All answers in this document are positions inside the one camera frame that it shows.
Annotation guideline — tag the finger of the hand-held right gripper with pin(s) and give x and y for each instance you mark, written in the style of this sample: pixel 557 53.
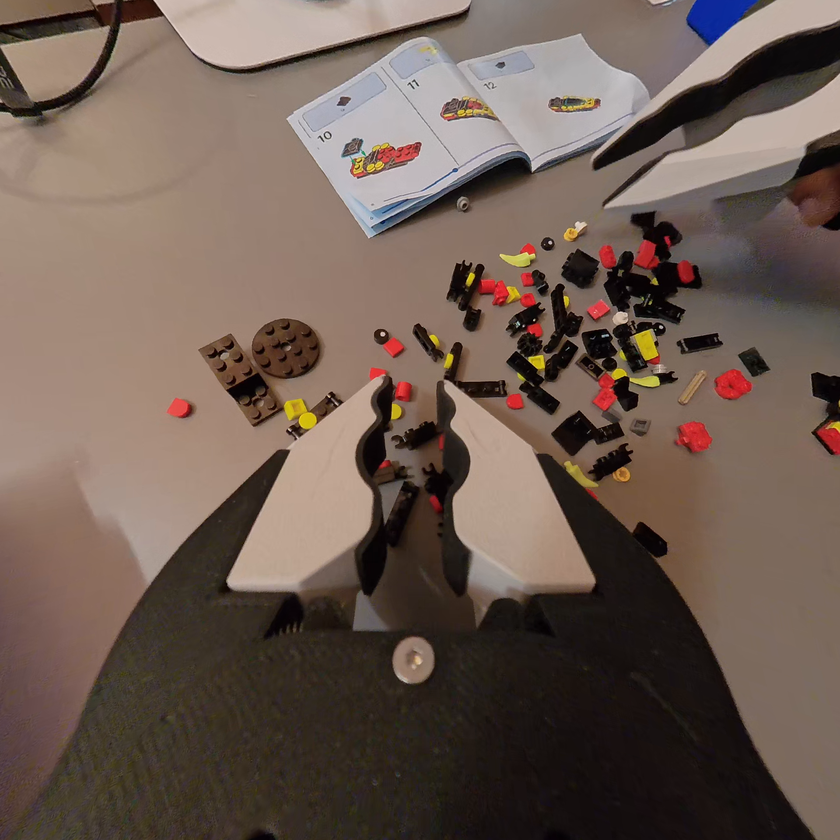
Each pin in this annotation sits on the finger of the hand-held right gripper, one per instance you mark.
pixel 741 157
pixel 722 59

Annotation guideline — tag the blue storage bin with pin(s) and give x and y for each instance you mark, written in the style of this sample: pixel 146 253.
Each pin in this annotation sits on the blue storage bin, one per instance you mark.
pixel 718 19

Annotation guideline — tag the red rounded tile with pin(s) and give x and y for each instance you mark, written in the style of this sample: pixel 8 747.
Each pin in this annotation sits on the red rounded tile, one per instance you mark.
pixel 178 408

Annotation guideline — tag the red chunky round brick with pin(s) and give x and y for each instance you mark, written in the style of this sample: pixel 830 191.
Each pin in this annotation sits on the red chunky round brick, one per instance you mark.
pixel 694 436

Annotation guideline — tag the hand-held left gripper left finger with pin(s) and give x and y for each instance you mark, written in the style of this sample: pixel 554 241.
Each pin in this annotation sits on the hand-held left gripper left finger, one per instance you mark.
pixel 308 518

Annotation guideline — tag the tan rod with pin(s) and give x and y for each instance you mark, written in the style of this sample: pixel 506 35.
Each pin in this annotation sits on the tan rod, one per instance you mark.
pixel 692 387

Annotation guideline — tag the person's right hand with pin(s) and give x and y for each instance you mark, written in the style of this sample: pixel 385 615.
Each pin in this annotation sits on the person's right hand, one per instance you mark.
pixel 817 200

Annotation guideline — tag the lego instruction booklet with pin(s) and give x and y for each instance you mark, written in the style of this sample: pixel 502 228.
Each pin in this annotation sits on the lego instruction booklet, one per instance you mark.
pixel 459 111

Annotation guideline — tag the white display stand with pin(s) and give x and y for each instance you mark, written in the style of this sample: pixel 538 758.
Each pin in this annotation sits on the white display stand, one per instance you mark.
pixel 315 26

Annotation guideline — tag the black rectangular studded plate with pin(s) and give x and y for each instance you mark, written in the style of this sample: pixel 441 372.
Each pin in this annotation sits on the black rectangular studded plate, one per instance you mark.
pixel 236 374

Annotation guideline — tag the pile of lego pieces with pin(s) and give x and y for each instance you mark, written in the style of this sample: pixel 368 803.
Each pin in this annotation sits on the pile of lego pieces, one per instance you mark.
pixel 590 315

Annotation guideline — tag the partly built lego model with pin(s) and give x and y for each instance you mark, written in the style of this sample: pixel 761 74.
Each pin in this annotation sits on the partly built lego model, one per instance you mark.
pixel 828 420

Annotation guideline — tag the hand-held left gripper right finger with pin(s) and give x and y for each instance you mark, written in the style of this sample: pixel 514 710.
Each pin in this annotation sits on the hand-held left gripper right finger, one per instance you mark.
pixel 518 518

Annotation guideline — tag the black round studded plate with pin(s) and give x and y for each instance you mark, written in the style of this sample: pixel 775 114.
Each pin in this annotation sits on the black round studded plate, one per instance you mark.
pixel 287 348

